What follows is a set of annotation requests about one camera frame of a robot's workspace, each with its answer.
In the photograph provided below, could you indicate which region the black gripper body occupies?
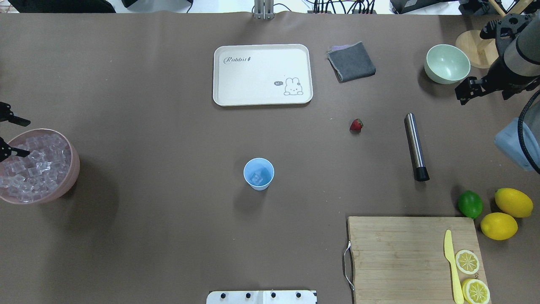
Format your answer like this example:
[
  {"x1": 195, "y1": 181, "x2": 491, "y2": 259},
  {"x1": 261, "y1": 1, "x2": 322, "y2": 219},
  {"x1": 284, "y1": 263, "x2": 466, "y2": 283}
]
[{"x1": 482, "y1": 59, "x2": 539, "y2": 100}]

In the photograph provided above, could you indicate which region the red strawberry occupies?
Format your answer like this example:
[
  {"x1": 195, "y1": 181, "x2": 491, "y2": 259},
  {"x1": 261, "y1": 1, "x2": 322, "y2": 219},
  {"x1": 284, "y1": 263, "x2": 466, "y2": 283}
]
[{"x1": 349, "y1": 119, "x2": 363, "y2": 133}]

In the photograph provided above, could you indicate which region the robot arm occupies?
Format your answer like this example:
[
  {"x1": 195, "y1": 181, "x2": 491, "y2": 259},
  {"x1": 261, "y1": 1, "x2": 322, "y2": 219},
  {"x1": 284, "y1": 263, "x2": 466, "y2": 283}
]
[{"x1": 455, "y1": 13, "x2": 540, "y2": 172}]

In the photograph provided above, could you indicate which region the pink bowl of ice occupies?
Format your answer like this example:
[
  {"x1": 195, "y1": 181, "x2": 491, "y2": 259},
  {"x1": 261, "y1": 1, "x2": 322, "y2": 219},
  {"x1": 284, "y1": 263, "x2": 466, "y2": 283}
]
[{"x1": 1, "y1": 129, "x2": 80, "y2": 204}]

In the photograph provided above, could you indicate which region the light blue plastic cup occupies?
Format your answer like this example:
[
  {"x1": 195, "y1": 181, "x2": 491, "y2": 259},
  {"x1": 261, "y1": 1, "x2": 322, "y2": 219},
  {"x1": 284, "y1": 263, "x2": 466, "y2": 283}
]
[{"x1": 243, "y1": 157, "x2": 275, "y2": 191}]

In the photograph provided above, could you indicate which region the ice cube in cup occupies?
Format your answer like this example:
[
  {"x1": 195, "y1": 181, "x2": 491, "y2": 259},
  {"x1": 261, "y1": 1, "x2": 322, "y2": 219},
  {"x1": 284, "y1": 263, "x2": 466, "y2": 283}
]
[{"x1": 249, "y1": 168, "x2": 271, "y2": 187}]

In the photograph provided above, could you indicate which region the wooden glass rack stand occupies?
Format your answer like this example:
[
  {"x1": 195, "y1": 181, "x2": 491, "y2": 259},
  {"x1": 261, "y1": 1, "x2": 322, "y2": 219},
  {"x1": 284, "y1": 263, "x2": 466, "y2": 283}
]
[{"x1": 455, "y1": 0, "x2": 532, "y2": 69}]

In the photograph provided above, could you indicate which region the mint green bowl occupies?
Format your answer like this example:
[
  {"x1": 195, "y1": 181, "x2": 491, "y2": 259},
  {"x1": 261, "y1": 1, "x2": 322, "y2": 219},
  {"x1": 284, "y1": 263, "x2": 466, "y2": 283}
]
[{"x1": 424, "y1": 44, "x2": 471, "y2": 84}]

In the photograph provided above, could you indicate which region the steel muddler black tip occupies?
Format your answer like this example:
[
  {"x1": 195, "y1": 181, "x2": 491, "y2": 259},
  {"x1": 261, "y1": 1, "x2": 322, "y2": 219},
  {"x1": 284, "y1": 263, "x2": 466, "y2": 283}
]
[{"x1": 404, "y1": 112, "x2": 430, "y2": 182}]

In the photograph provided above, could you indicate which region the green lime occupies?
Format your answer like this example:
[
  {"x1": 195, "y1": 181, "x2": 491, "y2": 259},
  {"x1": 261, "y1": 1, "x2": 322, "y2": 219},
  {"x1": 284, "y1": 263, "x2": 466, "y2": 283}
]
[{"x1": 457, "y1": 190, "x2": 484, "y2": 219}]

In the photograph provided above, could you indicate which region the yellow lemon outer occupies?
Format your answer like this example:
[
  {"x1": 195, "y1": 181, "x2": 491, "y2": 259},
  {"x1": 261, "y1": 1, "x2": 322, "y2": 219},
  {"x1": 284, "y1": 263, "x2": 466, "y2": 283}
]
[{"x1": 494, "y1": 188, "x2": 534, "y2": 218}]

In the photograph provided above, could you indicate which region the grey folded cloth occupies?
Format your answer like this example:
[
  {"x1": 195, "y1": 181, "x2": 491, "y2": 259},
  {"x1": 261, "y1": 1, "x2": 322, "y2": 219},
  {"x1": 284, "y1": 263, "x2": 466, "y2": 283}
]
[{"x1": 327, "y1": 41, "x2": 376, "y2": 83}]

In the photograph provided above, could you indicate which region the yellow lemon near board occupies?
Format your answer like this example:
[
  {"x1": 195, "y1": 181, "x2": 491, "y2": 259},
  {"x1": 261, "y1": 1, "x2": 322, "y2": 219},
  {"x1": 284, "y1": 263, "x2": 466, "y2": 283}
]
[{"x1": 480, "y1": 212, "x2": 518, "y2": 241}]

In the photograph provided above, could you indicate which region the lemon half upper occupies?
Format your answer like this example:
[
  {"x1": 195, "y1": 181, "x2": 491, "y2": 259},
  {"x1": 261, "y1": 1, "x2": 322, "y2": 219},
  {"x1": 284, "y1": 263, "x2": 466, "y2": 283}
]
[{"x1": 455, "y1": 250, "x2": 480, "y2": 275}]

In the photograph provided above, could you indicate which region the lemon half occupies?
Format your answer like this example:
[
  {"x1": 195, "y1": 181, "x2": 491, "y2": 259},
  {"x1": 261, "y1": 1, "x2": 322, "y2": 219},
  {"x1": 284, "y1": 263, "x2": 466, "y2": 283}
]
[
  {"x1": 455, "y1": 250, "x2": 480, "y2": 275},
  {"x1": 462, "y1": 279, "x2": 491, "y2": 304}
]

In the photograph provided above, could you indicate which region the wooden cutting board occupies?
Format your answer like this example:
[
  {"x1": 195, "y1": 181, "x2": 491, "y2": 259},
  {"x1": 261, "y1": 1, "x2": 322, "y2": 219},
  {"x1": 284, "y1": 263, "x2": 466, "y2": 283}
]
[{"x1": 347, "y1": 216, "x2": 487, "y2": 304}]

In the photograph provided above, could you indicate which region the lemon half lower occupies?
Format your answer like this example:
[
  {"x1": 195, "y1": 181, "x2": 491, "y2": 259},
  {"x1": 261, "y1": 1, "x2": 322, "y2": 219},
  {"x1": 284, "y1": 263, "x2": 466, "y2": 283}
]
[{"x1": 462, "y1": 279, "x2": 491, "y2": 304}]

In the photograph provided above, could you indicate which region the yellow plastic knife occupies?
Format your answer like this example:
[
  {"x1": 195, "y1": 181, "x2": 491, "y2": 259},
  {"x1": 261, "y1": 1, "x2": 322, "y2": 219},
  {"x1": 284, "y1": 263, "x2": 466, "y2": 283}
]
[{"x1": 443, "y1": 229, "x2": 464, "y2": 304}]

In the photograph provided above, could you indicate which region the cream rabbit tray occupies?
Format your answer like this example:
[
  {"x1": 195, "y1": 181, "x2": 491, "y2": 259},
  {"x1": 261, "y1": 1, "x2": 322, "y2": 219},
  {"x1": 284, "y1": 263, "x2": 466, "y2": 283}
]
[{"x1": 213, "y1": 44, "x2": 313, "y2": 106}]

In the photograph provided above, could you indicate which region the aluminium frame post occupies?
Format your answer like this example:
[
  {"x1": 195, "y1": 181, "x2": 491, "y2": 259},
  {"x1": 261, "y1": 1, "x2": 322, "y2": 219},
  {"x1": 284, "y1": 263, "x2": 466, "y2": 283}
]
[{"x1": 253, "y1": 0, "x2": 275, "y2": 20}]

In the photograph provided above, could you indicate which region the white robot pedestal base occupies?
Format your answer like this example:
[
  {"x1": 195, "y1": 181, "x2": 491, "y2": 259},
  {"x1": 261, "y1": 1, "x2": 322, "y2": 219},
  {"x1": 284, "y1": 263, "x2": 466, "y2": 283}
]
[{"x1": 206, "y1": 290, "x2": 318, "y2": 304}]

